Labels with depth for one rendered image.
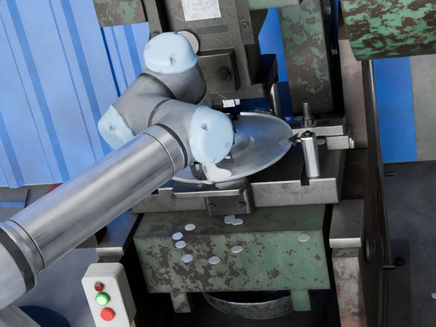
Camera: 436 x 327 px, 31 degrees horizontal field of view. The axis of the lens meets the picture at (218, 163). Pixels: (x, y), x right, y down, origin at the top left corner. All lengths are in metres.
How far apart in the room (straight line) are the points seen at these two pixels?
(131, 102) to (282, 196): 0.54
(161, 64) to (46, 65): 1.95
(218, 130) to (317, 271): 0.60
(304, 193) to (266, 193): 0.08
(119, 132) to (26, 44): 1.97
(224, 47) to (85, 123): 1.64
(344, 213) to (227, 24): 0.44
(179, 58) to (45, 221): 0.36
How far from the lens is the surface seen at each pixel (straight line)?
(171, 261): 1.67
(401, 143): 3.00
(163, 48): 1.22
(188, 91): 1.25
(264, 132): 1.65
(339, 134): 1.70
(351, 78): 1.92
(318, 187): 1.61
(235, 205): 1.63
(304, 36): 1.82
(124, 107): 1.19
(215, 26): 1.56
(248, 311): 1.81
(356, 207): 1.61
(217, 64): 1.56
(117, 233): 1.69
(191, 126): 1.08
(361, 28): 1.28
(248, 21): 1.51
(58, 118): 3.22
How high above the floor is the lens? 1.50
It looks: 28 degrees down
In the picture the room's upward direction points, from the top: 12 degrees counter-clockwise
